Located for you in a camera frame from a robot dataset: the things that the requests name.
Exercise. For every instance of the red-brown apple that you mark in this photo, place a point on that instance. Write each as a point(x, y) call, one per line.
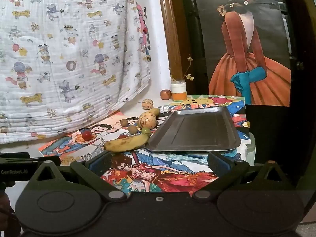
point(165, 94)

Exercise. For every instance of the red cherry tomato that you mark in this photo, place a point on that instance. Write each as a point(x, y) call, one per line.
point(86, 135)
point(124, 136)

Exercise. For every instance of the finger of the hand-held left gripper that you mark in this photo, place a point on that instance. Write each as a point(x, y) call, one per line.
point(53, 159)

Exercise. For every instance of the wall poster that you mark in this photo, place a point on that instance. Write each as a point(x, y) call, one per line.
point(246, 54)

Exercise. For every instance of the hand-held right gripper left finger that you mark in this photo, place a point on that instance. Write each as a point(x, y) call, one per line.
point(98, 164)

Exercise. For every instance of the dried yellow flower twigs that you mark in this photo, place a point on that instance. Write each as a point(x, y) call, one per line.
point(189, 59)

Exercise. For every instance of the large striped pepino melon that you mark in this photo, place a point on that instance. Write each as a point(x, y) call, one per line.
point(147, 121)

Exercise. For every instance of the colourful figures drawing sheet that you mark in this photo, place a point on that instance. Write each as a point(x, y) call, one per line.
point(158, 175)

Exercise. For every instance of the yellow bear drawing sheet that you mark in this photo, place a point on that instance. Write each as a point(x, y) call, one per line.
point(197, 101)

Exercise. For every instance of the small striped pepino melon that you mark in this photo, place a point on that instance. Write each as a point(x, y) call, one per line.
point(148, 103)

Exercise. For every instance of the white and orange jar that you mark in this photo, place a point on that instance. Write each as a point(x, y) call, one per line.
point(178, 90)

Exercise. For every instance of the round door knob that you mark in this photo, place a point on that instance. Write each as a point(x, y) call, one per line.
point(300, 65)

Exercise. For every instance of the large spotted banana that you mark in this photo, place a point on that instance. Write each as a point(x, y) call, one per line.
point(127, 143)

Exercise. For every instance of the metal tray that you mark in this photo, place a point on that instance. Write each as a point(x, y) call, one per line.
point(195, 130)

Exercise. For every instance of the green grape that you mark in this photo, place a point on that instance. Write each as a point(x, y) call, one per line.
point(145, 130)

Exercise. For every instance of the printed blanket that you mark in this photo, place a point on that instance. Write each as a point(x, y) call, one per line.
point(61, 54)

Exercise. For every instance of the brown wooden door frame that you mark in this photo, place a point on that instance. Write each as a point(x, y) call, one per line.
point(170, 29)

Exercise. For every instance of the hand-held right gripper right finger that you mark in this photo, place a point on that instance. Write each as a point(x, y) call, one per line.
point(219, 164)

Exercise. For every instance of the brown longan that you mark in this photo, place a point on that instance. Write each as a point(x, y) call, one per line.
point(124, 122)
point(132, 129)

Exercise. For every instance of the small banana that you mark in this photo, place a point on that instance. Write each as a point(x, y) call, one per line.
point(154, 111)

